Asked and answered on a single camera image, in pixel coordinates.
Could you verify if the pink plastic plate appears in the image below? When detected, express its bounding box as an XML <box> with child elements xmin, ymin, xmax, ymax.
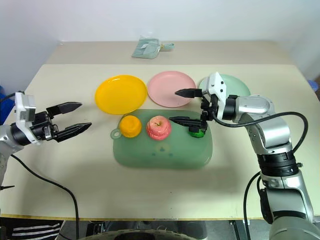
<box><xmin>146</xmin><ymin>70</ymin><xmax>197</xmax><ymax>109</ymax></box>

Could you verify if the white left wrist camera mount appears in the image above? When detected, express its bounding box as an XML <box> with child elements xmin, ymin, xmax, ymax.
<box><xmin>14</xmin><ymin>91</ymin><xmax>41</xmax><ymax>146</ymax></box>

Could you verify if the translucent green tray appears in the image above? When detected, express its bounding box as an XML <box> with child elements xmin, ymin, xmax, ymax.
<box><xmin>110</xmin><ymin>108</ymin><xmax>215</xmax><ymax>171</ymax></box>

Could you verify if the blue plastic bin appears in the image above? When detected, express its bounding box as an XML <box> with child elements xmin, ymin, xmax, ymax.
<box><xmin>0</xmin><ymin>84</ymin><xmax>16</xmax><ymax>126</ymax></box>

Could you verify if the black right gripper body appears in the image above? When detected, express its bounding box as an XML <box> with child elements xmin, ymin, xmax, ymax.
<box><xmin>188</xmin><ymin>93</ymin><xmax>220</xmax><ymax>132</ymax></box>

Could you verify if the light green plastic plate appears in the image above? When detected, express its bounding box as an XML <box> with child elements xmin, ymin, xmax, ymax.
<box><xmin>198</xmin><ymin>73</ymin><xmax>252</xmax><ymax>97</ymax></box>

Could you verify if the yellow plastic plate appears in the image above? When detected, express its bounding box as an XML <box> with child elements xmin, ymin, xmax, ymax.
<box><xmin>94</xmin><ymin>74</ymin><xmax>148</xmax><ymax>116</ymax></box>

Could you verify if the green toy fruit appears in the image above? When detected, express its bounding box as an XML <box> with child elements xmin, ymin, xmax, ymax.
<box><xmin>188</xmin><ymin>126</ymin><xmax>207</xmax><ymax>139</ymax></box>

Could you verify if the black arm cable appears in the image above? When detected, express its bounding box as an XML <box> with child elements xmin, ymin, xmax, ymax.
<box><xmin>0</xmin><ymin>92</ymin><xmax>80</xmax><ymax>240</ymax></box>
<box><xmin>211</xmin><ymin>109</ymin><xmax>309</xmax><ymax>240</ymax></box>

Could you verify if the black white striped fabric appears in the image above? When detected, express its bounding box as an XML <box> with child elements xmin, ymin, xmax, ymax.
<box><xmin>0</xmin><ymin>218</ymin><xmax>63</xmax><ymax>240</ymax></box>

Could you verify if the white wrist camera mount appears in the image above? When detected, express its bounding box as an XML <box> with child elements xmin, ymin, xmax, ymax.
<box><xmin>14</xmin><ymin>91</ymin><xmax>41</xmax><ymax>146</ymax></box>
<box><xmin>199</xmin><ymin>72</ymin><xmax>229</xmax><ymax>121</ymax></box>

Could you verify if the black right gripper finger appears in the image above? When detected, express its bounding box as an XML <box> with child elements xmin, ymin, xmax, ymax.
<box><xmin>174</xmin><ymin>87</ymin><xmax>204</xmax><ymax>99</ymax></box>
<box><xmin>168</xmin><ymin>116</ymin><xmax>202</xmax><ymax>127</ymax></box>

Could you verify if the grey metal table frame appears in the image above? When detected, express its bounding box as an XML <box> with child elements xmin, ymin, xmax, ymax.
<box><xmin>228</xmin><ymin>219</ymin><xmax>251</xmax><ymax>240</ymax></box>

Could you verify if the teal fabric pouch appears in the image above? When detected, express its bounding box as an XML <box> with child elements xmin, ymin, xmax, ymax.
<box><xmin>131</xmin><ymin>37</ymin><xmax>176</xmax><ymax>60</ymax></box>

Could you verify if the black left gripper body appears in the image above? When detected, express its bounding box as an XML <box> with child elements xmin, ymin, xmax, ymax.
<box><xmin>30</xmin><ymin>111</ymin><xmax>60</xmax><ymax>143</ymax></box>

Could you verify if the blue round container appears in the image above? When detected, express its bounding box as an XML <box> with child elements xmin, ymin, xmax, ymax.
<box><xmin>308</xmin><ymin>79</ymin><xmax>320</xmax><ymax>97</ymax></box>

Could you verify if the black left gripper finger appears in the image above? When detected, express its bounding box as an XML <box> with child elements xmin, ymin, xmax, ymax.
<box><xmin>50</xmin><ymin>122</ymin><xmax>93</xmax><ymax>144</ymax></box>
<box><xmin>46</xmin><ymin>101</ymin><xmax>83</xmax><ymax>119</ymax></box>

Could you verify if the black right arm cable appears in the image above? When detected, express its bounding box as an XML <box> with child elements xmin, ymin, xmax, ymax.
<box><xmin>211</xmin><ymin>109</ymin><xmax>309</xmax><ymax>240</ymax></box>

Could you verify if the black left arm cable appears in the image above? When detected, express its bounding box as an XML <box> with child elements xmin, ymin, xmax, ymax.
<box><xmin>0</xmin><ymin>92</ymin><xmax>80</xmax><ymax>240</ymax></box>

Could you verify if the pink toy apple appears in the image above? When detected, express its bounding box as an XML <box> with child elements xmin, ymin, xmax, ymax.
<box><xmin>145</xmin><ymin>115</ymin><xmax>173</xmax><ymax>141</ymax></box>

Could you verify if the orange toy fruit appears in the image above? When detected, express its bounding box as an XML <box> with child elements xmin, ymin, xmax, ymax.
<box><xmin>118</xmin><ymin>114</ymin><xmax>143</xmax><ymax>139</ymax></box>

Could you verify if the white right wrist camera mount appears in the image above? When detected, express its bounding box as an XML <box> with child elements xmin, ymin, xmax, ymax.
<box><xmin>199</xmin><ymin>72</ymin><xmax>229</xmax><ymax>121</ymax></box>

